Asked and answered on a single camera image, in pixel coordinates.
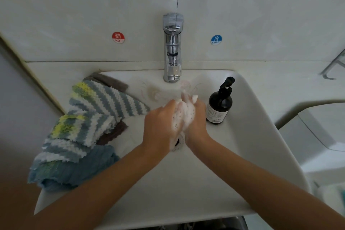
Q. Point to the white toilet lid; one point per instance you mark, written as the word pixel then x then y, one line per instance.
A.
pixel 330 200

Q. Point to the metal wall shelf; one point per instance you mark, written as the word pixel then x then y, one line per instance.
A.
pixel 335 68

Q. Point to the pink white striped cloth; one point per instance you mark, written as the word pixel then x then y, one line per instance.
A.
pixel 184 116

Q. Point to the person's right forearm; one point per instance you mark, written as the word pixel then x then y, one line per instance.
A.
pixel 269 195

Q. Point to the brown cloth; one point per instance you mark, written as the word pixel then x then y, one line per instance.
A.
pixel 113 80

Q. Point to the blue round sticker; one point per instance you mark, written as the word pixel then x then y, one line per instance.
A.
pixel 216 39

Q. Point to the chrome faucet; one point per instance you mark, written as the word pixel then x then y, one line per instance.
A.
pixel 173 46

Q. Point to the red round sticker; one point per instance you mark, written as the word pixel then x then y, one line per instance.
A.
pixel 118 37

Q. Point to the blue stained cloth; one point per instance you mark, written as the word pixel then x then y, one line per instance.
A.
pixel 64 172

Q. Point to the white ceramic sink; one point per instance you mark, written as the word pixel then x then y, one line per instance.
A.
pixel 183 195

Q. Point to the person's right hand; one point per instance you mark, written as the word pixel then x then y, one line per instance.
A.
pixel 198 127

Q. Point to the black pump soap bottle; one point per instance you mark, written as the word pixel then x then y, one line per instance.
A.
pixel 220 108

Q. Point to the gray patterned trousers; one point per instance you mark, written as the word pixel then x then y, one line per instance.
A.
pixel 194 224

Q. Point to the white toilet tank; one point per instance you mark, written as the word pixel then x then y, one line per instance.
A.
pixel 321 135

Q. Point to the person's left forearm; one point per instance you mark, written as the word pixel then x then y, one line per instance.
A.
pixel 81 195

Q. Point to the person's left hand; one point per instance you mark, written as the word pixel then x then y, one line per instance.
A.
pixel 158 130

